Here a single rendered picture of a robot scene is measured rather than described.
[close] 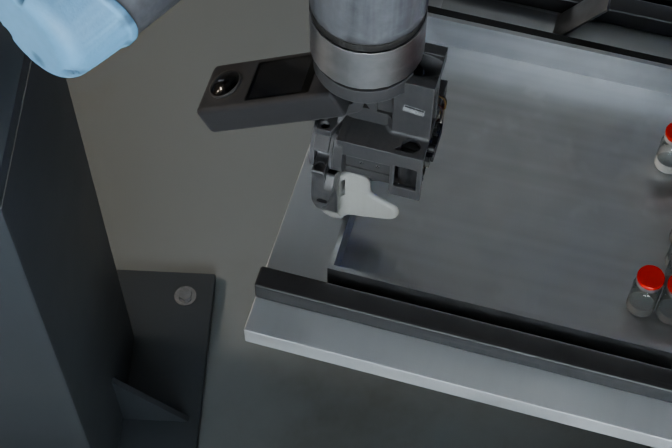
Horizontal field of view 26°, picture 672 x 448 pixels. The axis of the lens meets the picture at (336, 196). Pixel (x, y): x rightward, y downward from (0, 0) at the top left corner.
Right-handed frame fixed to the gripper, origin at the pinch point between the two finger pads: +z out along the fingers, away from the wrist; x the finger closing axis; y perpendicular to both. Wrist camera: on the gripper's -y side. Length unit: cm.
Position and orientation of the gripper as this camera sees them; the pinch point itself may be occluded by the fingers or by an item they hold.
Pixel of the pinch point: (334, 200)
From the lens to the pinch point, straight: 112.8
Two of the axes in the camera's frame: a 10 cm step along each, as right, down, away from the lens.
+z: 0.0, 5.3, 8.5
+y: 9.6, 2.4, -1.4
